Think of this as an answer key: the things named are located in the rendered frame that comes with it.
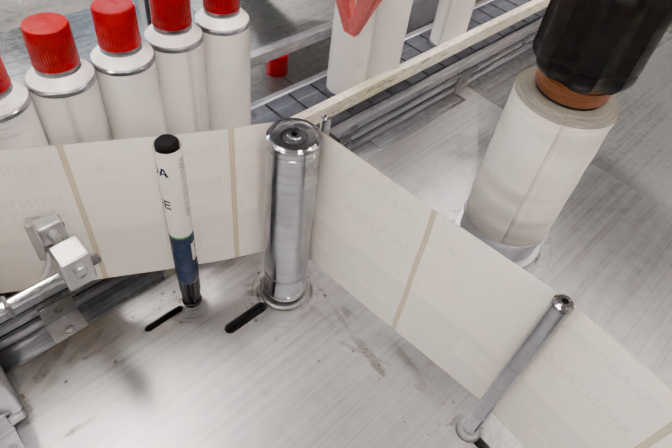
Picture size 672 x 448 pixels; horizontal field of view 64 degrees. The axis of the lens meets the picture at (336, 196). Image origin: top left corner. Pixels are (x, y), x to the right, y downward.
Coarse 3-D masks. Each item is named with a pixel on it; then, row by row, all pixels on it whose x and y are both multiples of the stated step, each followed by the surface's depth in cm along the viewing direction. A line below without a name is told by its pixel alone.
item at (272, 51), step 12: (420, 0) 78; (324, 24) 67; (300, 36) 65; (312, 36) 66; (324, 36) 67; (264, 48) 62; (276, 48) 63; (288, 48) 64; (300, 48) 65; (252, 60) 61; (264, 60) 62
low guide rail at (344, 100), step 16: (544, 0) 90; (512, 16) 85; (528, 16) 89; (480, 32) 80; (496, 32) 84; (448, 48) 76; (464, 48) 80; (400, 64) 72; (416, 64) 72; (432, 64) 76; (368, 80) 68; (384, 80) 69; (400, 80) 72; (336, 96) 65; (352, 96) 66; (368, 96) 69; (304, 112) 62; (320, 112) 63; (336, 112) 66
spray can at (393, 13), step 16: (384, 0) 64; (400, 0) 64; (384, 16) 66; (400, 16) 66; (384, 32) 67; (400, 32) 68; (384, 48) 69; (400, 48) 70; (368, 64) 71; (384, 64) 70
